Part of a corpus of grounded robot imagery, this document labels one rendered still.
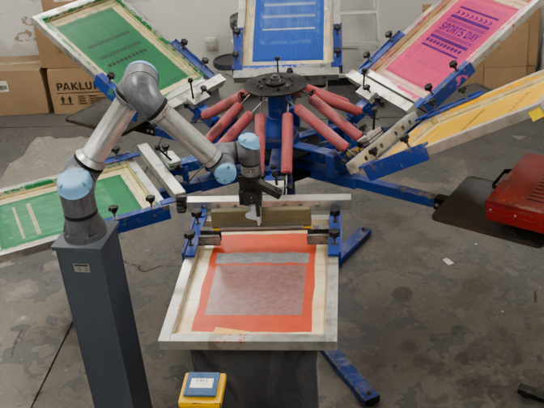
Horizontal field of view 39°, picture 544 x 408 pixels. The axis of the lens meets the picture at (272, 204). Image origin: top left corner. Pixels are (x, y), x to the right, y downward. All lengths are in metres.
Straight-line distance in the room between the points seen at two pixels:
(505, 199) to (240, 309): 1.10
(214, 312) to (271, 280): 0.26
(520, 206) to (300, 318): 0.95
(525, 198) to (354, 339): 1.37
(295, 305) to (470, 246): 2.24
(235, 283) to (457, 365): 1.47
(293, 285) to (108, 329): 0.70
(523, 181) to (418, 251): 1.63
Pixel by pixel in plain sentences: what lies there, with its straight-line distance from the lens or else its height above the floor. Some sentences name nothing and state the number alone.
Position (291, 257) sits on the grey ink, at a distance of 2.93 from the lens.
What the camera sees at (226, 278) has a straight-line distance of 2.86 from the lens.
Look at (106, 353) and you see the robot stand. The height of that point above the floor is 0.72.
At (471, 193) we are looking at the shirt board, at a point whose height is 0.95.
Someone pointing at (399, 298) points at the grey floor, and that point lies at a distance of 4.31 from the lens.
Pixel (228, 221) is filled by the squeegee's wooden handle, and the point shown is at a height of 1.09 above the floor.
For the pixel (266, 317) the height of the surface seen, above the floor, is 0.96.
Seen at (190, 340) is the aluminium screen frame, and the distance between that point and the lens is 2.54.
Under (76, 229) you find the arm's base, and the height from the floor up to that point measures 1.26.
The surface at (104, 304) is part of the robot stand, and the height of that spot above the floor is 0.95.
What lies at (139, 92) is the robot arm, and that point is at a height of 1.71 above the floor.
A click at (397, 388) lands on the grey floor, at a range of 3.77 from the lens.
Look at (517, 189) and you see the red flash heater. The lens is 3.11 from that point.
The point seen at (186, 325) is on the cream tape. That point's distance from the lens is 2.66.
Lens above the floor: 2.60
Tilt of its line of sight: 30 degrees down
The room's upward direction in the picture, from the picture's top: 4 degrees counter-clockwise
